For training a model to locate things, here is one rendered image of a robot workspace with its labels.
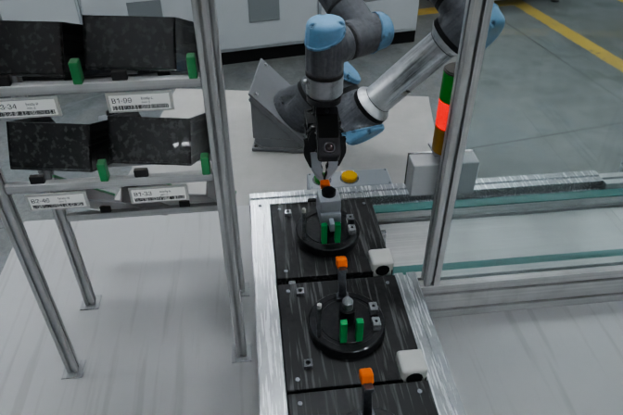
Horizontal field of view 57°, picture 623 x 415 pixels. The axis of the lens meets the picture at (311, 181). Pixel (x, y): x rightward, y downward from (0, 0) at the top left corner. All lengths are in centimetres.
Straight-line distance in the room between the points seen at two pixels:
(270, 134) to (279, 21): 259
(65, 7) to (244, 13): 115
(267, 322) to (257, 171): 63
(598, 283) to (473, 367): 34
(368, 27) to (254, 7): 303
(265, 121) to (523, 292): 85
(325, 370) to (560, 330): 53
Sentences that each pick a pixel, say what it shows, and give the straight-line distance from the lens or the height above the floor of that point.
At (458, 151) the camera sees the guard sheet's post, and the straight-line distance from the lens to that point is 99.
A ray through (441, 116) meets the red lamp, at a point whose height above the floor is 134.
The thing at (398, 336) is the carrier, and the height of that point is 97.
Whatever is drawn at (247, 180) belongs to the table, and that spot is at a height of 86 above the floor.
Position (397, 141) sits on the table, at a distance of 179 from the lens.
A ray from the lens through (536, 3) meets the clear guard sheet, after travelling 92.
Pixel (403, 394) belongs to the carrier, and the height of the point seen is 97.
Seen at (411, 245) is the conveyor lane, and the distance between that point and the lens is 133.
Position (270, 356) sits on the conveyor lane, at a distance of 107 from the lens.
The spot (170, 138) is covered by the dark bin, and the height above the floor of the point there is 134.
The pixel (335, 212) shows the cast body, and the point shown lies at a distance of 119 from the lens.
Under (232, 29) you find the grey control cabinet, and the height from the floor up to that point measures 28.
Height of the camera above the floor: 182
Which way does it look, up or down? 37 degrees down
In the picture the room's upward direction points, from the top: straight up
